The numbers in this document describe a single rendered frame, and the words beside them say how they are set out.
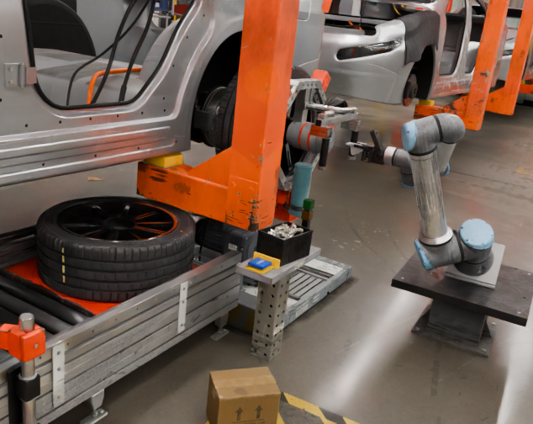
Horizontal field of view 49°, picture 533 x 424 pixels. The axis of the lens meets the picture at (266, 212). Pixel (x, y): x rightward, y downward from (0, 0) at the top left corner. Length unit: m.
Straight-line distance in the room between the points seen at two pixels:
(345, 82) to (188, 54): 2.85
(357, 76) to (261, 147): 3.11
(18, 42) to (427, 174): 1.62
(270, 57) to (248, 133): 0.32
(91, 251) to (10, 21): 0.84
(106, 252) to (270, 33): 1.04
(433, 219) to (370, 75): 2.95
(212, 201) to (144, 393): 0.84
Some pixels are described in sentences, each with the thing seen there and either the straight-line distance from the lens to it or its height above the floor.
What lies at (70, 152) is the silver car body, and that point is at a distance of 2.34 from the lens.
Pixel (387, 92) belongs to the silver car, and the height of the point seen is 0.86.
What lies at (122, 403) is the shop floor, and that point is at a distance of 2.33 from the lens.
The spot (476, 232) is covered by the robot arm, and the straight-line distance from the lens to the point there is 2.79.
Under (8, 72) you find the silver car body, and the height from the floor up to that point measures 1.13.
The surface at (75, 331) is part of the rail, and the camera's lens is 1.99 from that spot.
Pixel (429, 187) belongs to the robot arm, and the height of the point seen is 0.79.
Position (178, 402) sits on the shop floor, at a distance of 2.33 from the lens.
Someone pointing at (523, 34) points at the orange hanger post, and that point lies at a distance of 8.24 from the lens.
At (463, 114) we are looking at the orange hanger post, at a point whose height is 0.65.
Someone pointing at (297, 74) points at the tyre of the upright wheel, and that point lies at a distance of 2.98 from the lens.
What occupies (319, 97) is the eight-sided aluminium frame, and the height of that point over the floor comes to 1.03.
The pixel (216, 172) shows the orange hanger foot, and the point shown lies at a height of 0.73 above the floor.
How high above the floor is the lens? 1.40
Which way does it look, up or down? 18 degrees down
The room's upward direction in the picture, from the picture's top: 7 degrees clockwise
